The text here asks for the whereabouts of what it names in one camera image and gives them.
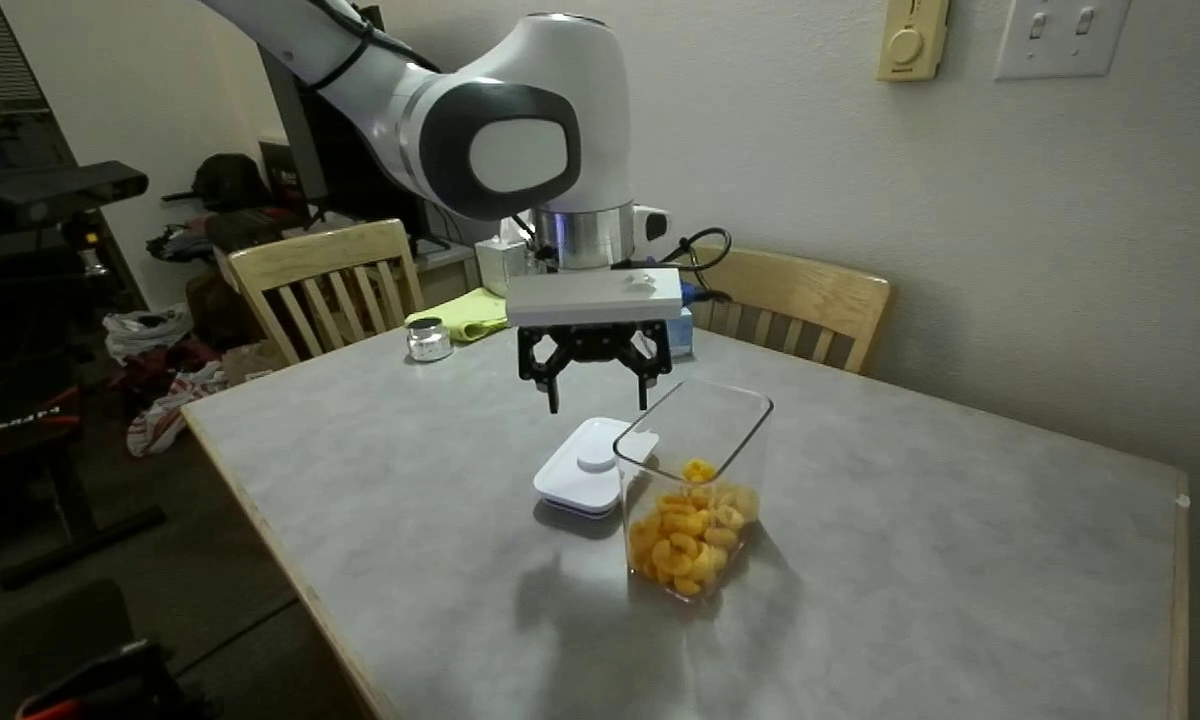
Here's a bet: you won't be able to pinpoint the wooden chair left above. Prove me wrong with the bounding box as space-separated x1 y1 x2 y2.
230 218 425 365

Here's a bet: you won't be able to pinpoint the white tissue box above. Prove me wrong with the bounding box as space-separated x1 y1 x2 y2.
475 231 534 293

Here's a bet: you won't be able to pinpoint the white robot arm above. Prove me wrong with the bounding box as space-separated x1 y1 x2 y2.
203 0 679 409

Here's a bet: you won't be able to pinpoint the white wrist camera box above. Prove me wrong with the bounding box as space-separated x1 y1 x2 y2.
506 267 683 327

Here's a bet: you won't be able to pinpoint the black cable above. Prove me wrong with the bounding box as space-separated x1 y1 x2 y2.
657 224 736 301

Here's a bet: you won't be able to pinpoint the beige wall thermostat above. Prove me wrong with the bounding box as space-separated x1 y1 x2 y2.
879 0 953 85

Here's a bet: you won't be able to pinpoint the white container lid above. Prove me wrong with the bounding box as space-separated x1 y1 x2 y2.
534 416 659 511

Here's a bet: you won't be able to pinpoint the yellow green cloth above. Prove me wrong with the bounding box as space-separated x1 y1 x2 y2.
420 287 508 343

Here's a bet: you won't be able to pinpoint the wooden chair right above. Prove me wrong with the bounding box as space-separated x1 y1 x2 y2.
697 247 891 371

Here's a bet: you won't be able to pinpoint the wooden chair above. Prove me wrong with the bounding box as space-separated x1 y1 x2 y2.
230 218 425 365
697 247 891 371

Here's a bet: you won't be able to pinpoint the white light switch plate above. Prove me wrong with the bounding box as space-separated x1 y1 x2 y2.
997 0 1131 80

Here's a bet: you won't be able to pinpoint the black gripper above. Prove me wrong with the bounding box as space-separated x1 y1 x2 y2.
516 321 674 416

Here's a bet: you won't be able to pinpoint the clear plastic container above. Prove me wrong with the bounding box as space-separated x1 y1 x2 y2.
614 378 772 604

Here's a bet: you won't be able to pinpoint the yellow snack pieces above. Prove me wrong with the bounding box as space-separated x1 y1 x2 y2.
627 459 760 601

